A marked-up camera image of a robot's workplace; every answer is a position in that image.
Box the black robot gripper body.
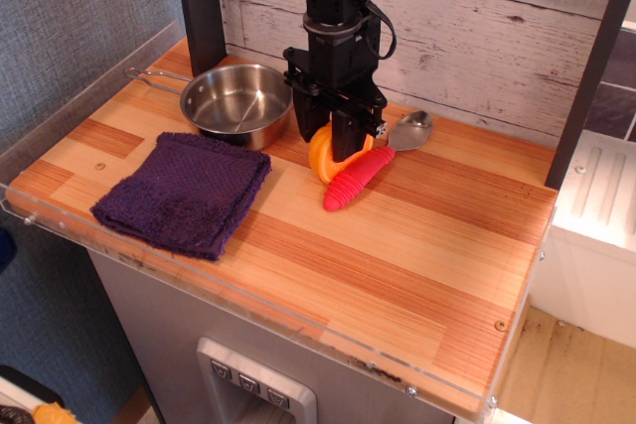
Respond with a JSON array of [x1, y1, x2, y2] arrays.
[[283, 21, 387, 113]]

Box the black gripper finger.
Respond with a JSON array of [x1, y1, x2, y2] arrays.
[[332, 108, 387, 162], [292, 86, 331, 142]]

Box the orange toy half slice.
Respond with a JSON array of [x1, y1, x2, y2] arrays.
[[308, 122, 375, 185]]

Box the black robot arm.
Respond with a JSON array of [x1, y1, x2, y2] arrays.
[[182, 0, 390, 162]]

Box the purple folded rag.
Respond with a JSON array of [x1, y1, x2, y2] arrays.
[[91, 132, 271, 261]]

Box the small steel saucepan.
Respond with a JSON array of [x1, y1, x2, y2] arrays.
[[124, 64, 292, 150]]

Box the clear acrylic edge guard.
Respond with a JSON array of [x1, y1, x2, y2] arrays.
[[7, 175, 557, 422]]

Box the white toy sink drainboard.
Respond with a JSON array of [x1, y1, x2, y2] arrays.
[[554, 131, 635, 252]]

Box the silver dispenser panel with buttons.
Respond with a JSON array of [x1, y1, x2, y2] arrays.
[[197, 337, 318, 423]]

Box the orange object bottom left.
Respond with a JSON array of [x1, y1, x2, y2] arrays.
[[32, 403, 79, 424]]

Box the red handled metal spoon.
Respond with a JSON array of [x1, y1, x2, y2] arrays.
[[323, 111, 433, 212]]

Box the dark left wooden post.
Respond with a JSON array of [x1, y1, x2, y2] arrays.
[[181, 0, 227, 76]]

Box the dark wooden post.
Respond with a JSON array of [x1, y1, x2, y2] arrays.
[[545, 0, 631, 190], [181, 0, 227, 76]]

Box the dark right wooden post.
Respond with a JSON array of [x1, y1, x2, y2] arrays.
[[545, 0, 631, 190]]

